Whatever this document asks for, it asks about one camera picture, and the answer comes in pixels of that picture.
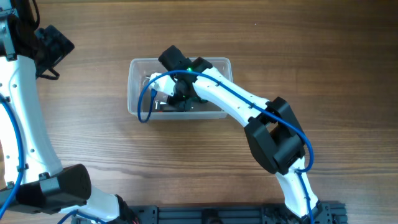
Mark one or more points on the green handled screwdriver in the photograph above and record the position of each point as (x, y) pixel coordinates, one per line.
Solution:
(200, 100)

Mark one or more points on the clear plastic container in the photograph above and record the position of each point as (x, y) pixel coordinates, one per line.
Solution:
(139, 73)

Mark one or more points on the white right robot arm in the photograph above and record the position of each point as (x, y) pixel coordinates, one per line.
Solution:
(275, 138)

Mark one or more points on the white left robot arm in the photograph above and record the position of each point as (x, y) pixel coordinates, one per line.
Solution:
(36, 181)

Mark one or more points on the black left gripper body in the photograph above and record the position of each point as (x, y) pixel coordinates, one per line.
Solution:
(52, 48)

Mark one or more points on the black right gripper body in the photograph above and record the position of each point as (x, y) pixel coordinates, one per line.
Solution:
(180, 99)

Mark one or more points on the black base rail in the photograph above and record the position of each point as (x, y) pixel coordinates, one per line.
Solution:
(324, 213)

